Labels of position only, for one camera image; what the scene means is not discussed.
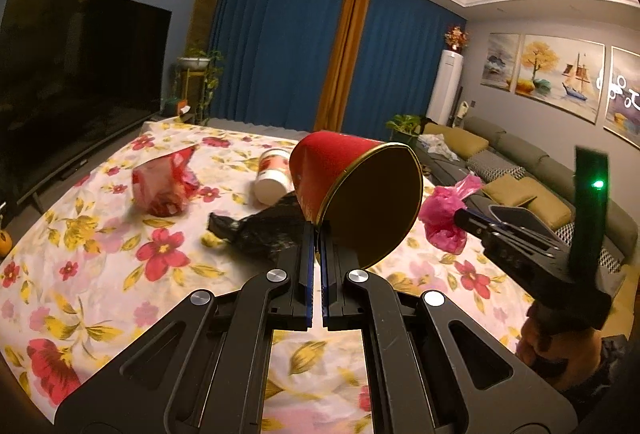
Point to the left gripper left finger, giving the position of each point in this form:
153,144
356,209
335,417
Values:
295,305

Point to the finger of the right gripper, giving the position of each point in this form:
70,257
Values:
503,242
523,220

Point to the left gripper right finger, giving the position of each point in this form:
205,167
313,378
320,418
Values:
341,309

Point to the pink plastic bag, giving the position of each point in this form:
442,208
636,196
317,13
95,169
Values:
437,214

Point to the black plastic bag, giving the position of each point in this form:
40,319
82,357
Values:
265,234

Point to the red paper cup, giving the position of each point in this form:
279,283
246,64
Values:
368,193

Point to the white orange paper cup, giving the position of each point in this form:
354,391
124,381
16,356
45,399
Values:
273,180

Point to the red snack bag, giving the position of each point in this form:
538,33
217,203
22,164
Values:
164,186

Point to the person's right hand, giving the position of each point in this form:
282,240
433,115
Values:
578,350

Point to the yellow cushion near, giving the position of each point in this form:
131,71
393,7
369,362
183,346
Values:
530,194

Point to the yellow cushion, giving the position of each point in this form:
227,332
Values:
530,194
463,143

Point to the grey sectional sofa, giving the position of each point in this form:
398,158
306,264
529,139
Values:
554,175

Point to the patterned pillow far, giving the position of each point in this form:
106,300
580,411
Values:
489,166

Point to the yellow cushion far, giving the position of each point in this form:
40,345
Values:
463,143

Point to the white cloth on sofa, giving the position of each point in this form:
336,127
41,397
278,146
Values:
436,144

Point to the white standing air conditioner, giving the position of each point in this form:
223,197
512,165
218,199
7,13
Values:
445,87

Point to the purple abstract painting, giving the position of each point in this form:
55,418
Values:
622,115

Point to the potted plant green pot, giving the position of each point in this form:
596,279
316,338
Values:
405,128

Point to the sailboat painting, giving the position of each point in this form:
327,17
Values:
563,73

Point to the small landscape painting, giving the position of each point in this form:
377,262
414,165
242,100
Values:
499,65

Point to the red flower ornament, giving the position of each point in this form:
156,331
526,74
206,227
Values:
456,39

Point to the floral tablecloth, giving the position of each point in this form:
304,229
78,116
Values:
92,275

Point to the orange curtain strip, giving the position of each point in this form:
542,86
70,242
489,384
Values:
345,49

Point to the plant on wooden stand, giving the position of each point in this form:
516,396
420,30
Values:
197,75

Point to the blue curtains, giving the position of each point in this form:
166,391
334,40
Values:
276,53

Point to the black television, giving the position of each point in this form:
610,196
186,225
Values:
74,74

